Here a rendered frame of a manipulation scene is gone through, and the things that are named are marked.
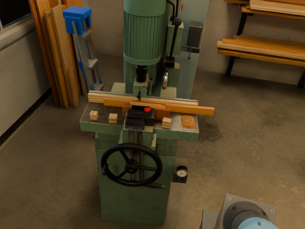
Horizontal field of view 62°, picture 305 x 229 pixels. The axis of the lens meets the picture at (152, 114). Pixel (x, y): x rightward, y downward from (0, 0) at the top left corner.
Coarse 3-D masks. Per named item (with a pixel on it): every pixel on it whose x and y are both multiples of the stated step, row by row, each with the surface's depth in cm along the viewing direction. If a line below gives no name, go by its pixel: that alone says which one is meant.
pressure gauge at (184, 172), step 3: (177, 168) 136; (180, 168) 135; (183, 168) 135; (186, 168) 136; (177, 171) 135; (180, 171) 135; (183, 171) 135; (186, 171) 135; (177, 174) 137; (180, 174) 137; (183, 174) 137; (186, 174) 137
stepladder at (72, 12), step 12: (72, 12) 180; (84, 12) 181; (72, 24) 183; (84, 24) 196; (84, 36) 190; (84, 48) 197; (84, 60) 199; (96, 60) 213; (84, 72) 204; (96, 72) 220; (84, 84) 212; (96, 84) 229
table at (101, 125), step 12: (96, 108) 136; (108, 108) 137; (120, 108) 138; (84, 120) 128; (96, 120) 128; (108, 120) 129; (120, 120) 130; (156, 120) 132; (180, 120) 133; (108, 132) 130; (120, 132) 129; (156, 132) 128; (168, 132) 127; (180, 132) 127; (192, 132) 127
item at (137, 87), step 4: (148, 76) 134; (136, 84) 126; (140, 84) 127; (144, 84) 127; (136, 88) 126; (140, 88) 126; (144, 88) 126; (136, 92) 128; (144, 92) 127; (136, 96) 129; (144, 96) 129
